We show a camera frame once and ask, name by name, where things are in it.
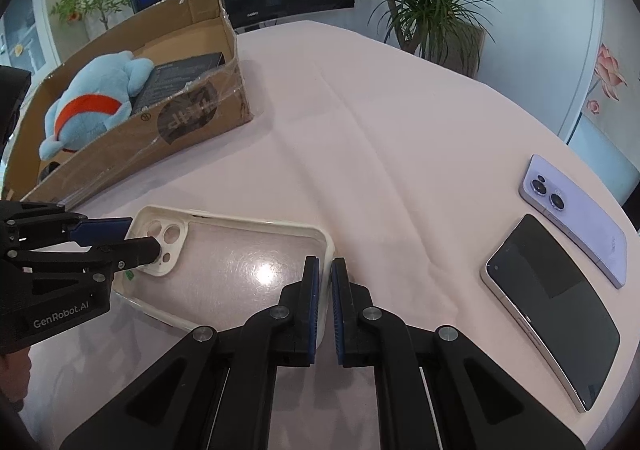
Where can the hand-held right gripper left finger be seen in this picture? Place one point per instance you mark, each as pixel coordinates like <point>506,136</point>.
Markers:
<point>312,305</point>

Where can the pink flower wall sticker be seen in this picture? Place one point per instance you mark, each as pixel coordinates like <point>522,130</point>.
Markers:
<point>607,75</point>

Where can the grey glass-door cabinet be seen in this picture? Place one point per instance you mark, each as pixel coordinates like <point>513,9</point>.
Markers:
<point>30,30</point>

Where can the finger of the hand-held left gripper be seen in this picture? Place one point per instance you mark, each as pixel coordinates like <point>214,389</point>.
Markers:
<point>130,252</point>
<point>105,230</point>

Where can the white phone case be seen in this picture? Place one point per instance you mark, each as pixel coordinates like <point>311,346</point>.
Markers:
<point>150,220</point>

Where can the brown cardboard box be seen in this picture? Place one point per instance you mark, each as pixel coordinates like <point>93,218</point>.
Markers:
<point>200,105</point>

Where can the person's left hand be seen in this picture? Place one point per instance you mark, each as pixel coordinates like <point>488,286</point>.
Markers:
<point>15,372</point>

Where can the silver-framed smartphone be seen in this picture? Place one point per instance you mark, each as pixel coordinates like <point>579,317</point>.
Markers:
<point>550,305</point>

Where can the black product box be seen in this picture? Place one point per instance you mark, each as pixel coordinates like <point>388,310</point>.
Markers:
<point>175,75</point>

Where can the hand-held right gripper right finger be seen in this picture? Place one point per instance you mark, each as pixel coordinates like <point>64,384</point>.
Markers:
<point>337,310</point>

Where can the light blue plush toy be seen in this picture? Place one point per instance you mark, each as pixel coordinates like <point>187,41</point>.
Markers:
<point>95,75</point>

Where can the purple smartphone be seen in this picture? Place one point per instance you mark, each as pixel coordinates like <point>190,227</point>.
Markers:
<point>575,225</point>

